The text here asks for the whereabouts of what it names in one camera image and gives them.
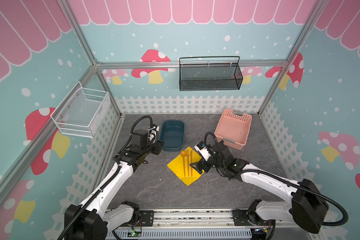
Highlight dark teal plastic tub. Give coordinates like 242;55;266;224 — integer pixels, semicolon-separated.
160;120;185;152

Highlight orange plastic spoon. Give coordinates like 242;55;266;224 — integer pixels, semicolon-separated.
180;151;187;177

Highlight orange plastic knife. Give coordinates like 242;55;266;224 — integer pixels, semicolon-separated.
188;149;193;177

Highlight yellow paper napkin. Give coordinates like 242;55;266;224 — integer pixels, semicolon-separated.
167;147;204;186

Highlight orange plastic fork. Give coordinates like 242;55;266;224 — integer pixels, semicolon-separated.
186;149;190;177

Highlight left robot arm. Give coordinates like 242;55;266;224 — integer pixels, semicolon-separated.
58;116;164;240

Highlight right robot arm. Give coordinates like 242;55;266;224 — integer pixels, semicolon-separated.
190;142;349;234

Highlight pink perforated plastic basket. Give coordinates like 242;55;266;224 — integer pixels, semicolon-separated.
215;108;252;150

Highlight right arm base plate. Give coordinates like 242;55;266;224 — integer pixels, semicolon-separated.
232;209;274;228

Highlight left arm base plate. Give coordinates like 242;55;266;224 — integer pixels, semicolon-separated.
121;211;155;228

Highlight aluminium front rail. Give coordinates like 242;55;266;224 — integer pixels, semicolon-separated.
68;207;319;230

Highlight white wire mesh basket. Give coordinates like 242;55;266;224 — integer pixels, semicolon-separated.
51;82;111;138

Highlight black wire mesh basket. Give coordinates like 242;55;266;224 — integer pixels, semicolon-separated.
179;56;244;92

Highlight white slotted cable duct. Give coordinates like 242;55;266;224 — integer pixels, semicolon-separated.
114;229;253;240

